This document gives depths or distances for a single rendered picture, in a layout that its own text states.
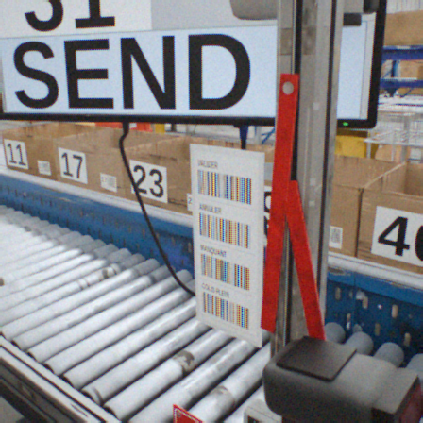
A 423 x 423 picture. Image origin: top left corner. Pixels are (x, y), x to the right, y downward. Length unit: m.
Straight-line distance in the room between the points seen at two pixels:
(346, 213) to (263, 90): 0.60
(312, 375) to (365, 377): 0.04
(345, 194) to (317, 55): 0.70
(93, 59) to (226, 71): 0.17
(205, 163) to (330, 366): 0.21
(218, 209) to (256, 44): 0.18
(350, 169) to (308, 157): 0.98
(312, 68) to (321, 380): 0.24
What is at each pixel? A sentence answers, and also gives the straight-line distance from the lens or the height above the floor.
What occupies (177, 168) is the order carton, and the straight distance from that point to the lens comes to 1.33.
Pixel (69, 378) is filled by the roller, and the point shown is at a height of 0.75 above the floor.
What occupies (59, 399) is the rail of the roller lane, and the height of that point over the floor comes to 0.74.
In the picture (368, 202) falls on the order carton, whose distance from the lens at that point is 1.04.
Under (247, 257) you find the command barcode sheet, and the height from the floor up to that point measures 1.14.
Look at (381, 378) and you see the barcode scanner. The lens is 0.39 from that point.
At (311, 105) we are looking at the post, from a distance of 0.38.
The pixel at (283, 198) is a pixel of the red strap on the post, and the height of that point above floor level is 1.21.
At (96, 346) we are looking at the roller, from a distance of 1.06.
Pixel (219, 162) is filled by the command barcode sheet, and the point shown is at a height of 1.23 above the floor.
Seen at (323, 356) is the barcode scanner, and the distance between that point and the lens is 0.41.
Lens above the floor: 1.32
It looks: 19 degrees down
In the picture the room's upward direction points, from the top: 1 degrees counter-clockwise
